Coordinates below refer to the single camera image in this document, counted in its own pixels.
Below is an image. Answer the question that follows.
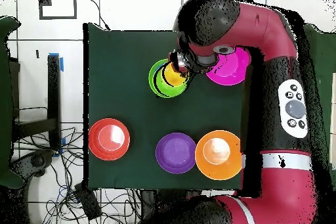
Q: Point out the yellow plastic cup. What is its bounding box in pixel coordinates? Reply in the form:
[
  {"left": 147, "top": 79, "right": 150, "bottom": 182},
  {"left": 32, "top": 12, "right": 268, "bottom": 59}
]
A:
[{"left": 161, "top": 62, "right": 190, "bottom": 87}]

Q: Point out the small green plastic bowl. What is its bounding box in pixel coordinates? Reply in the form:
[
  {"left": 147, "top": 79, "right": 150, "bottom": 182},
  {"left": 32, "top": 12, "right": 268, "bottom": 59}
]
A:
[{"left": 155, "top": 63, "right": 190, "bottom": 98}]

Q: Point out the purple plastic bowl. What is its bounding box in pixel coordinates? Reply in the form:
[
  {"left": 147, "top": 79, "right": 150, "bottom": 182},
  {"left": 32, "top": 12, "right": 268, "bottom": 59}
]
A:
[{"left": 155, "top": 132, "right": 197, "bottom": 175}]

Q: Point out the red plastic bowl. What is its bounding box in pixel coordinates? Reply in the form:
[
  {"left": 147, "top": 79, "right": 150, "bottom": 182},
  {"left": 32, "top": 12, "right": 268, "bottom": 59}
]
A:
[{"left": 88, "top": 118, "right": 131, "bottom": 162}]

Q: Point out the large green plastic bowl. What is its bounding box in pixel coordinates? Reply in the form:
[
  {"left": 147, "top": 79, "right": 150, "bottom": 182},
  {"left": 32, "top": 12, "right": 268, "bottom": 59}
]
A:
[{"left": 148, "top": 58, "right": 188, "bottom": 99}]

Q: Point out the large pink plastic bowl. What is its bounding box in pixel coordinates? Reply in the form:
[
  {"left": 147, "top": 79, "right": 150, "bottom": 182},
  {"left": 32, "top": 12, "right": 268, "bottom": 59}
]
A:
[{"left": 205, "top": 46, "right": 252, "bottom": 86}]

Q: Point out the dark green table cloth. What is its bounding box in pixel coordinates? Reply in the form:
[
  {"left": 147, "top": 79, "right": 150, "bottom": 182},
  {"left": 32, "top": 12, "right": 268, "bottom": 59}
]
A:
[{"left": 83, "top": 22, "right": 247, "bottom": 192}]

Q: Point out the orange plastic bowl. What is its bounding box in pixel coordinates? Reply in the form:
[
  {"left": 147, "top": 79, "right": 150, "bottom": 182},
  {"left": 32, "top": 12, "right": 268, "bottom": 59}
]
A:
[{"left": 194, "top": 129, "right": 243, "bottom": 181}]

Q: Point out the blue tape strip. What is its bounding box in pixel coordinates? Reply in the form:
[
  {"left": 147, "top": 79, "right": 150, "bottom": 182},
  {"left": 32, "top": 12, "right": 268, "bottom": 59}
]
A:
[{"left": 48, "top": 52, "right": 64, "bottom": 73}]

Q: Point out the green cloth side table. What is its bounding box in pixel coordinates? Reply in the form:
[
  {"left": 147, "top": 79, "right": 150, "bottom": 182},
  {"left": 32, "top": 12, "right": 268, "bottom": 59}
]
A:
[
  {"left": 0, "top": 14, "right": 26, "bottom": 190},
  {"left": 303, "top": 23, "right": 336, "bottom": 183}
]

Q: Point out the black floor box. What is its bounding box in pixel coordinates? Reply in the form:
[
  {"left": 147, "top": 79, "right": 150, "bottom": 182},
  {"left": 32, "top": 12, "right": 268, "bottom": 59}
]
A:
[{"left": 75, "top": 183, "right": 102, "bottom": 221}]

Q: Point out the black floor cable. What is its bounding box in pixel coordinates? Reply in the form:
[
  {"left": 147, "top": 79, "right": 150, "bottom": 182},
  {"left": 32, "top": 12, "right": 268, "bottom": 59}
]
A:
[{"left": 87, "top": 0, "right": 112, "bottom": 31}]

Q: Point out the black table frame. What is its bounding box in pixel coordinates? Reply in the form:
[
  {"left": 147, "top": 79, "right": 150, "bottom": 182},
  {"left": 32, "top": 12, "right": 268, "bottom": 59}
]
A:
[{"left": 10, "top": 55, "right": 62, "bottom": 154}]

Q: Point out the tangle of floor cables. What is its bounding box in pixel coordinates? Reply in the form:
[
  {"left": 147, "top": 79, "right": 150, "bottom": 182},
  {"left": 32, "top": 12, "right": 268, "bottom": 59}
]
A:
[{"left": 12, "top": 126, "right": 148, "bottom": 224}]

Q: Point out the black pedestal leg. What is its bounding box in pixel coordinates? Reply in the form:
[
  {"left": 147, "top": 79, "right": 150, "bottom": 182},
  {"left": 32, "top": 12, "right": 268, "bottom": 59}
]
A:
[{"left": 11, "top": 149, "right": 54, "bottom": 179}]

